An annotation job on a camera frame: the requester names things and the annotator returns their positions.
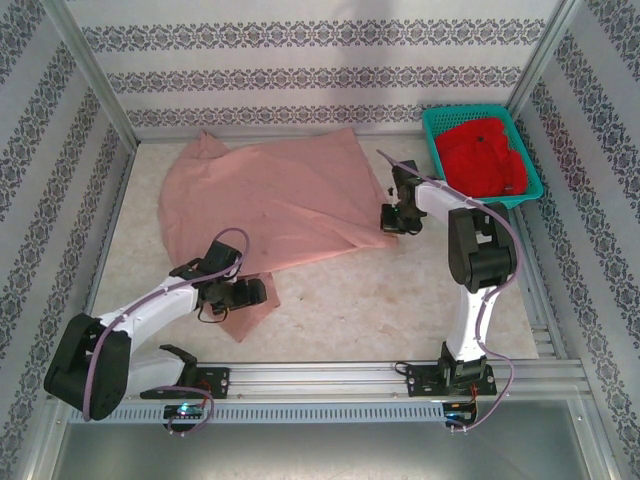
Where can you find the red cloth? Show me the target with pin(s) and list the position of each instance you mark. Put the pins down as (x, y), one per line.
(475, 160)

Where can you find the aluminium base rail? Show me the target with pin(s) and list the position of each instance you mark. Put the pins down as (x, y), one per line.
(315, 380)

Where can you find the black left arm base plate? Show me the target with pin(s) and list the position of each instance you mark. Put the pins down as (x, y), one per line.
(217, 382)

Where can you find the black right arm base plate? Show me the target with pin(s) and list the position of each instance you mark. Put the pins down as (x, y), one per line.
(420, 382)

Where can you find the aluminium frame post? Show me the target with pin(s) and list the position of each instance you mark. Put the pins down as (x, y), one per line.
(99, 75)
(545, 50)

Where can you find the teal plastic basket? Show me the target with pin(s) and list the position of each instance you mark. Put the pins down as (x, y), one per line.
(520, 197)

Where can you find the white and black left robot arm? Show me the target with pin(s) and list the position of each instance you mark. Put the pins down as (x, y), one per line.
(150, 305)

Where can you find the aluminium back frame rail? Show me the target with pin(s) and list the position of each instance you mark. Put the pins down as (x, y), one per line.
(160, 137)

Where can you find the pink t-shirt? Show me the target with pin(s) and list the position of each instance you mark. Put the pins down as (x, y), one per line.
(275, 200)

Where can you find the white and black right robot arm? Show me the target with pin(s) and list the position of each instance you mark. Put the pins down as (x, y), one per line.
(472, 325)

